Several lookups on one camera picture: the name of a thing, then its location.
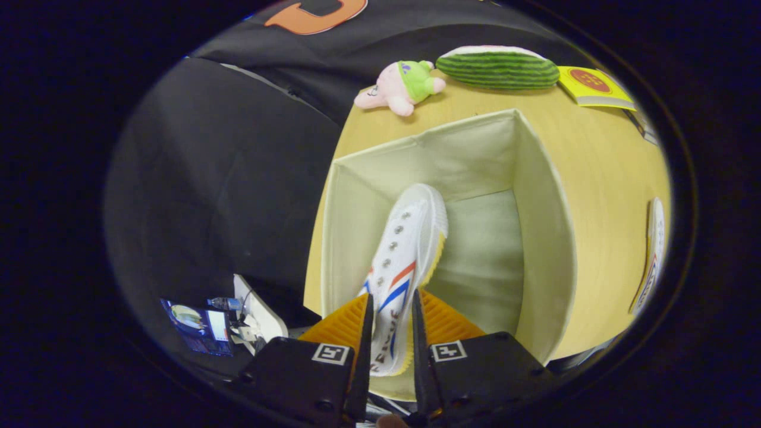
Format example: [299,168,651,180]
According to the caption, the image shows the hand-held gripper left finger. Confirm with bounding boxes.
[237,292,375,428]

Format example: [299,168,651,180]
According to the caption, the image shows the black backdrop cloth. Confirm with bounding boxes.
[104,0,595,381]

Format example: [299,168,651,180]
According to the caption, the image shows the white paper sheets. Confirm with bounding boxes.
[233,273,290,344]

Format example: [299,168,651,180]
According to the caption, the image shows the white canvas shoe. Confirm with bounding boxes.
[628,197,667,316]
[357,183,449,377]

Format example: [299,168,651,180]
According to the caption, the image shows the open laptop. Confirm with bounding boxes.
[159,297,234,358]

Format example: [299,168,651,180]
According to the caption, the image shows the grey book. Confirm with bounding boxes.
[623,108,661,147]

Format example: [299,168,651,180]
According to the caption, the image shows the cream fabric storage box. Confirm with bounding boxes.
[320,108,578,402]

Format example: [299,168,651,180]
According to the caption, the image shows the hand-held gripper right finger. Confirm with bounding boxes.
[410,289,558,427]

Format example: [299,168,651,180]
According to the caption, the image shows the watermelon slice plush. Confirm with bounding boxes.
[435,45,561,92]

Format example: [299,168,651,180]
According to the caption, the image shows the yellow book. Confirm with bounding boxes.
[557,65,637,112]

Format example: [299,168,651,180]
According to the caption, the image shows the pink and green plush toy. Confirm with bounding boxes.
[354,59,447,117]

